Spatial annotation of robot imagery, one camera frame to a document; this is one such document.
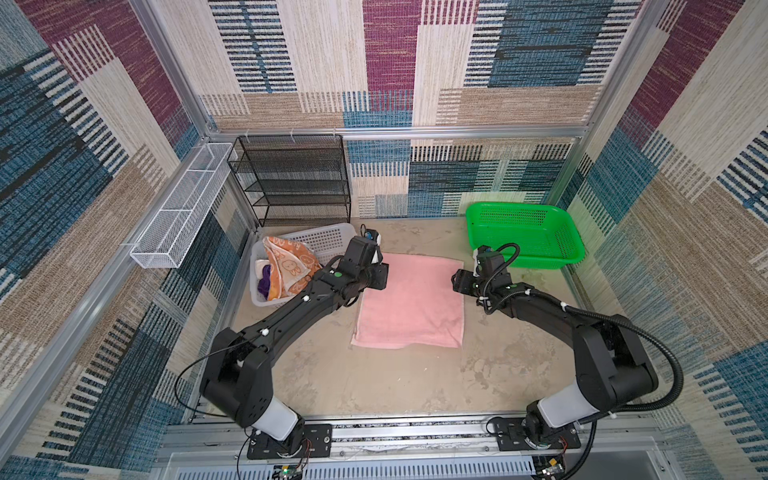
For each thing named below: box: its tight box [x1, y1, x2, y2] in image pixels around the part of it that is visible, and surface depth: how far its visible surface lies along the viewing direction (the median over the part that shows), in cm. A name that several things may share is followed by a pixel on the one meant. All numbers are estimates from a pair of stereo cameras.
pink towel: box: [351, 253, 465, 349], surface depth 96 cm
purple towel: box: [257, 264, 271, 300], surface depth 93 cm
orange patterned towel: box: [263, 236, 322, 301], surface depth 98 cm
